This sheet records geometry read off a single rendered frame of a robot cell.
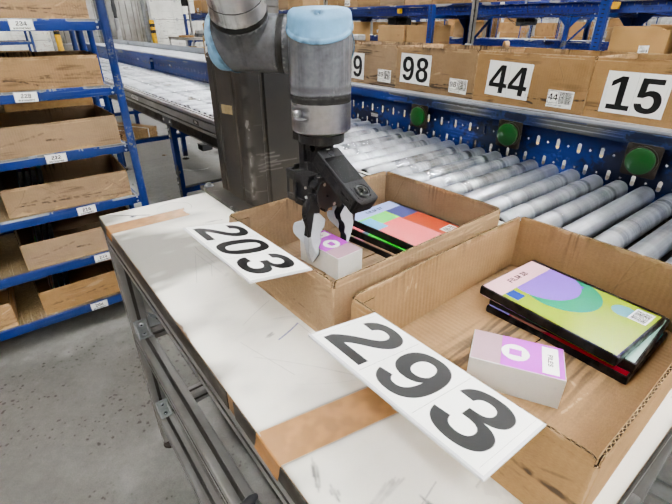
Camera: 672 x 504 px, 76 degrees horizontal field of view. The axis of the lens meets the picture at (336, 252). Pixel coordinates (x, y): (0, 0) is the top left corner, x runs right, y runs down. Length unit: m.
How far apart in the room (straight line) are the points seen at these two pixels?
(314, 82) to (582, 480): 0.53
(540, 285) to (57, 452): 1.42
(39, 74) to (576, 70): 1.65
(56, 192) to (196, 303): 1.19
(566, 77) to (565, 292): 0.96
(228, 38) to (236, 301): 0.41
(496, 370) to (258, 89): 0.71
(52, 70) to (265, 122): 0.94
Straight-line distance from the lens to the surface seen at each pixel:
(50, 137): 1.78
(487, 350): 0.54
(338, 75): 0.64
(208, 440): 0.93
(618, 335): 0.63
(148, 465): 1.49
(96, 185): 1.84
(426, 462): 0.48
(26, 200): 1.83
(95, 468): 1.55
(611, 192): 1.34
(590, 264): 0.76
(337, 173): 0.64
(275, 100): 0.98
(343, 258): 0.69
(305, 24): 0.63
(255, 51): 0.77
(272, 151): 1.00
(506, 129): 1.55
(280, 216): 0.80
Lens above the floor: 1.13
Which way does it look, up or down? 28 degrees down
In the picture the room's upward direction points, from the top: straight up
